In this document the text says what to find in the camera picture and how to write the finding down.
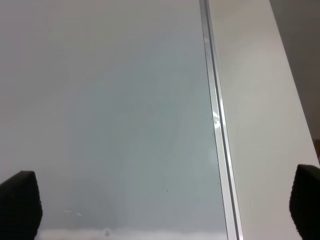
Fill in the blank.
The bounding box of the whiteboard with aluminium frame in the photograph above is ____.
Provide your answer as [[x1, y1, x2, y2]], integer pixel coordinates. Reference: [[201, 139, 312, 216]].
[[0, 0, 242, 240]]

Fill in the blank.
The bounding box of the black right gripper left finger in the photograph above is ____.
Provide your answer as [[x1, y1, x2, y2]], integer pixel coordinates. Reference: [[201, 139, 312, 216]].
[[0, 171, 43, 240]]

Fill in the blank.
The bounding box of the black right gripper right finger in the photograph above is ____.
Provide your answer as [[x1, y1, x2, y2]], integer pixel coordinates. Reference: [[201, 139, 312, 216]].
[[289, 164, 320, 240]]

